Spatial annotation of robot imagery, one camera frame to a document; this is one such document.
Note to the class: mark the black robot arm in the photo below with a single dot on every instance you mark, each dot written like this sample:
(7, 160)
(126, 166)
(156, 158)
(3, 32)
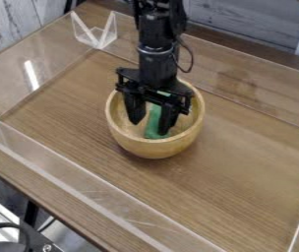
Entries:
(160, 20)

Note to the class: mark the black metal bracket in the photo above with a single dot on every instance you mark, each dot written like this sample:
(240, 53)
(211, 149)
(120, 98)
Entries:
(40, 243)

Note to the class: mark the black table leg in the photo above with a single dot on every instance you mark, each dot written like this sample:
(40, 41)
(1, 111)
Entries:
(30, 213)

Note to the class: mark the green rectangular block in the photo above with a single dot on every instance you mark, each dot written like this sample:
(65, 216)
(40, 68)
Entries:
(151, 132)

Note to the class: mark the clear acrylic tray barrier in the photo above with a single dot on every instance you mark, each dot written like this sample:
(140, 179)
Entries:
(223, 196)

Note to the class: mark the brown wooden bowl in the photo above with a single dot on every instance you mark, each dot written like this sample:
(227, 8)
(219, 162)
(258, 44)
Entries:
(129, 135)

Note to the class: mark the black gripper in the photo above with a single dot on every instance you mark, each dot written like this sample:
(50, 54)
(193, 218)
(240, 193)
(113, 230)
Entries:
(136, 93)

